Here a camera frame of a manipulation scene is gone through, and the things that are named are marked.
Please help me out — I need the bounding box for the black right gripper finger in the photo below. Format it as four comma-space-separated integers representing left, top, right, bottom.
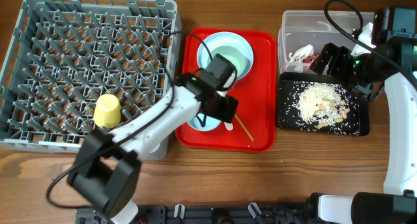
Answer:
321, 43, 341, 75
309, 46, 328, 74

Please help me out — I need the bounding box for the light blue small bowl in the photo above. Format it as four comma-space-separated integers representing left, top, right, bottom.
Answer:
188, 113, 222, 132

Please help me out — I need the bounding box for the mint green bowl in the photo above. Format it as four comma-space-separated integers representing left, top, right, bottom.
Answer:
211, 46, 246, 79

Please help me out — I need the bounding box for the yellow plastic cup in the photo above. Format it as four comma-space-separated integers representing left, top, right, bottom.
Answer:
93, 94, 121, 129

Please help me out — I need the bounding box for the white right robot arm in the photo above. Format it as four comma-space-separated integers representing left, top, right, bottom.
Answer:
305, 7, 416, 223

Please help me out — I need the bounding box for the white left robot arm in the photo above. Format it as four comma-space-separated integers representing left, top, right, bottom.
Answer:
67, 54, 238, 223

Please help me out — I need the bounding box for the red wrapper waste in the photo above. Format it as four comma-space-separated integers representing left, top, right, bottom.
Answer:
302, 53, 320, 65

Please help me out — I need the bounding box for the clear plastic waste bin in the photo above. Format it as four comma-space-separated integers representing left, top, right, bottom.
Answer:
278, 10, 375, 76

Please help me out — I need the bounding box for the black waste tray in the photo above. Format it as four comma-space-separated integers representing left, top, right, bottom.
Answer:
276, 72, 370, 136

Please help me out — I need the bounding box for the grey plastic dishwasher rack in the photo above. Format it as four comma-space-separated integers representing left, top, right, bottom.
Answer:
1, 0, 182, 153

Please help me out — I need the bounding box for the white plastic fork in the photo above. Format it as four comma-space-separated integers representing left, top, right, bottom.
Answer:
224, 122, 233, 131

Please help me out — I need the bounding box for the wooden chopstick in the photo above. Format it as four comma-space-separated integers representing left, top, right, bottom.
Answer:
235, 114, 254, 141

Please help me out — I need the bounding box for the red plastic tray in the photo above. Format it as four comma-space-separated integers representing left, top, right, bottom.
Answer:
175, 30, 278, 152

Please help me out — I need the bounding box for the pile of white rice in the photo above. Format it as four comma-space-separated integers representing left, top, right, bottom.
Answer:
277, 81, 360, 135

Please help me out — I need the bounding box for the light blue plate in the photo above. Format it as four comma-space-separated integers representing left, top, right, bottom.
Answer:
203, 31, 254, 77

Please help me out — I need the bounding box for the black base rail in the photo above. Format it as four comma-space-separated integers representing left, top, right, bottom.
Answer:
76, 197, 326, 224

